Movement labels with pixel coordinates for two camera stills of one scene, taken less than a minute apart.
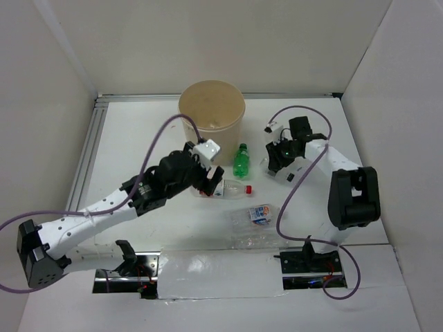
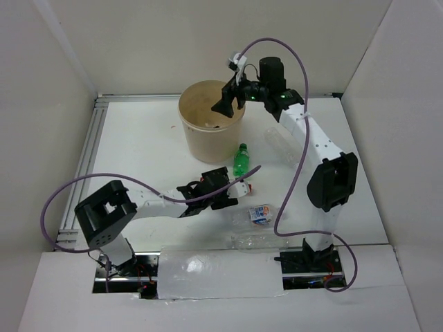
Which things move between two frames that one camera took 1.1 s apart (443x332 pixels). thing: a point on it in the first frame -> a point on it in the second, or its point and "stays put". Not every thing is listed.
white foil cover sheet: x=184 y=273 stays put
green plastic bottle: x=241 y=160 stays put
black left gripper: x=205 y=185 -> x=223 y=200
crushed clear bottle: x=257 y=241 stays put
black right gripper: x=276 y=160 -> x=230 y=90
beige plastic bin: x=218 y=108 stays put
